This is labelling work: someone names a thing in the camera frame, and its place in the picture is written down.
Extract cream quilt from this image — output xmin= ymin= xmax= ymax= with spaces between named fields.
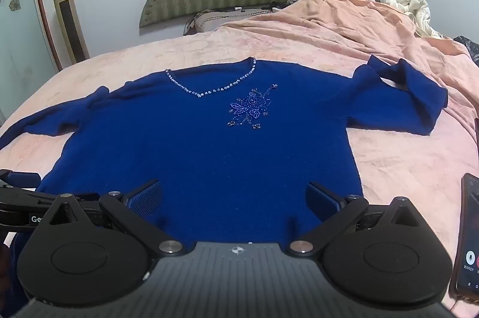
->
xmin=385 ymin=0 xmax=447 ymax=39

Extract blue beaded sweater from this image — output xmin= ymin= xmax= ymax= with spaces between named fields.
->
xmin=0 ymin=56 xmax=449 ymax=255

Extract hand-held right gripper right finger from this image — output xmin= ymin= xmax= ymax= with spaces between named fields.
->
xmin=287 ymin=181 xmax=431 ymax=256

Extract brown patterned pillow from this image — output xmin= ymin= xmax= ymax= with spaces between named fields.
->
xmin=183 ymin=9 xmax=270 ymax=36

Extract pink bed sheet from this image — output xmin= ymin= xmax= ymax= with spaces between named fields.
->
xmin=0 ymin=28 xmax=479 ymax=318

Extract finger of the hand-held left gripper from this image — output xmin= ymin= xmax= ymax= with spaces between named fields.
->
xmin=0 ymin=187 xmax=101 ymax=206
xmin=0 ymin=169 xmax=41 ymax=189

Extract smartphone with call screen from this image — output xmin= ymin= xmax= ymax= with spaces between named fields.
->
xmin=449 ymin=173 xmax=479 ymax=302

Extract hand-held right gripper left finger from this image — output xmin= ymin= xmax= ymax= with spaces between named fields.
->
xmin=37 ymin=179 xmax=186 ymax=259

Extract dark patterned cloth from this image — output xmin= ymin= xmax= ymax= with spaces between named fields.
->
xmin=453 ymin=35 xmax=479 ymax=67

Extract orange blanket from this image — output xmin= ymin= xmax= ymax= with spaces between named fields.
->
xmin=221 ymin=0 xmax=479 ymax=154

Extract gold tower air conditioner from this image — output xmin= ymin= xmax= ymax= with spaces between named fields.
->
xmin=51 ymin=0 xmax=91 ymax=66

